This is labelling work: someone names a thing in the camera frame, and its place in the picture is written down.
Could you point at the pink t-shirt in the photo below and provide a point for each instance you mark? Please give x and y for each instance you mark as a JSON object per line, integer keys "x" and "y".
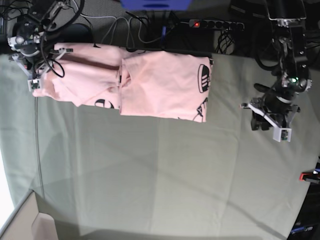
{"x": 157, "y": 84}

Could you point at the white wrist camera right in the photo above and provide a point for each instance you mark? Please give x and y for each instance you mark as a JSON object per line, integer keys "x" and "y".
{"x": 34, "y": 84}

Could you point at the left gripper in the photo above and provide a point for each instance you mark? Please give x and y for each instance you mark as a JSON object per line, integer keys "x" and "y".
{"x": 273, "y": 111}

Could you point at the red black table clamp right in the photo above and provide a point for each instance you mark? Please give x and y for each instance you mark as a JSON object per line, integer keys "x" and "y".
{"x": 312, "y": 176}

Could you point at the blue plastic box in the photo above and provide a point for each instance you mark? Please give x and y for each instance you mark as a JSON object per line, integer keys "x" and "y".
{"x": 157, "y": 5}

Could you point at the beige cardboard box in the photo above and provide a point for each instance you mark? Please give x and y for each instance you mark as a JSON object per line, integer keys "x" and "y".
{"x": 27, "y": 223}

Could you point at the white power strip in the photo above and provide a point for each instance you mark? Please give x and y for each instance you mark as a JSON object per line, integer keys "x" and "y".
{"x": 219, "y": 25}

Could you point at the green table cloth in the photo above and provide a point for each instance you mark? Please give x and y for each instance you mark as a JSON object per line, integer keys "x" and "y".
{"x": 105, "y": 176}

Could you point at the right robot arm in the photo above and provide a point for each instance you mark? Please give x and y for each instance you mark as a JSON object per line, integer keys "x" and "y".
{"x": 35, "y": 36}

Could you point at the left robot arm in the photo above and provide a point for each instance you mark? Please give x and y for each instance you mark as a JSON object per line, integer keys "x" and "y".
{"x": 287, "y": 18}

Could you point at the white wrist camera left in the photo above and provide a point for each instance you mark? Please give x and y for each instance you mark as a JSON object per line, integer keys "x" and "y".
{"x": 282, "y": 134}

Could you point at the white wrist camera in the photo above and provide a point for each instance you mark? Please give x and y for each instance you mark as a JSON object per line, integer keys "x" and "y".
{"x": 34, "y": 84}
{"x": 282, "y": 134}

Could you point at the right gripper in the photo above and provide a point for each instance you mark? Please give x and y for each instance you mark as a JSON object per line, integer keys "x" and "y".
{"x": 36, "y": 67}

